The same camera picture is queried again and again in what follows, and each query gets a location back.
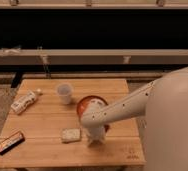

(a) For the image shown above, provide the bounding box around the dark snack bar package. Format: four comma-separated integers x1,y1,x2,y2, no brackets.
0,131,25,155

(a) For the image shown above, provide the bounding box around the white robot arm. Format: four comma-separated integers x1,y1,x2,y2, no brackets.
81,67,188,171

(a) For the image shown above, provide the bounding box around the white plastic bottle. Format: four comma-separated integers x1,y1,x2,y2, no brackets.
11,89,42,115

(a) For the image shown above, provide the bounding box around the white sponge block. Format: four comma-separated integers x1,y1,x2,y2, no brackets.
61,128,81,143

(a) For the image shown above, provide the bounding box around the orange bowl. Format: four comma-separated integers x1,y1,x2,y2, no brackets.
76,95,108,129

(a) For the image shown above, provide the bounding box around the translucent plastic cup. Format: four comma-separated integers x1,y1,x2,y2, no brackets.
57,83,73,105

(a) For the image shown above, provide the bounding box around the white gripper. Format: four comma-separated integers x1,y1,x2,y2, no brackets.
84,126,106,145

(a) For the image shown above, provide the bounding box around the wooden table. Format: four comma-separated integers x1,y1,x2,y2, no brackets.
0,79,145,168

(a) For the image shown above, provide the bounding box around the black table leg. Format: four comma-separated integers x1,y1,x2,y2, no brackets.
11,72,23,88

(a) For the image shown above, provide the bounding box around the grey horizontal rail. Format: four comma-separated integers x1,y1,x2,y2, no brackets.
0,49,188,65

